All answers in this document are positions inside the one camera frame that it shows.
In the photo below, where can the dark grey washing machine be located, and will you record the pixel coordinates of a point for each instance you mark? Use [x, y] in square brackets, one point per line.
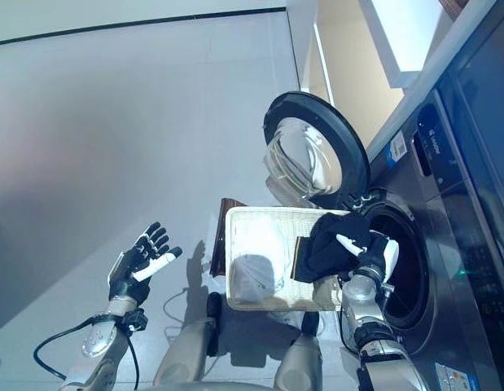
[439, 244]

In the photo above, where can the white appliance cabinet panel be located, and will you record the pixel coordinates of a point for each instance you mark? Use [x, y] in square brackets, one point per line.
[439, 61]

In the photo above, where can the brown wooden stool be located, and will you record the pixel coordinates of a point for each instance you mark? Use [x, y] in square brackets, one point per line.
[220, 236]

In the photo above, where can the dark stacked dryer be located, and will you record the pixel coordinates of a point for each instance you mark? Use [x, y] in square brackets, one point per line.
[487, 102]

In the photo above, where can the white wicker laundry basket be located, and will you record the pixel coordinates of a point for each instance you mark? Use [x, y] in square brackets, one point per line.
[268, 224]

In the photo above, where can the large white product label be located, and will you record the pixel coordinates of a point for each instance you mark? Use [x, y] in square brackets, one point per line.
[455, 379]

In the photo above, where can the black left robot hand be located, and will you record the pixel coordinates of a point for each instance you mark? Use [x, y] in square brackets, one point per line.
[129, 269]

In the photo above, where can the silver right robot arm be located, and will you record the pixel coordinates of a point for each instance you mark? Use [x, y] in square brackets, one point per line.
[365, 297]

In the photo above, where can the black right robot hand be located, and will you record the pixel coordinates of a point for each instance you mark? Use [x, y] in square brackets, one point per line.
[375, 254]

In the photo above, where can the small blue white sticker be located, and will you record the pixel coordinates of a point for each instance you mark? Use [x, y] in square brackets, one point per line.
[398, 150]

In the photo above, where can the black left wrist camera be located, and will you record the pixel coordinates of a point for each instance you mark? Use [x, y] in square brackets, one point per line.
[135, 321]

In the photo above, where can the round glass washing machine door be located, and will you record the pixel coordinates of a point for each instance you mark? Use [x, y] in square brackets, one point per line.
[345, 134]

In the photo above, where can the black garment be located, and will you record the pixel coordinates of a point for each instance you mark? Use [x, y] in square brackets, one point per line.
[329, 252]

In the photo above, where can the white counter cabinet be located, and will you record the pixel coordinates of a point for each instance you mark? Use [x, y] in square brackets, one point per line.
[398, 36]

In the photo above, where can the white garment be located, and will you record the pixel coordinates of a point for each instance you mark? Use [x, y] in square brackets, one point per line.
[255, 264]

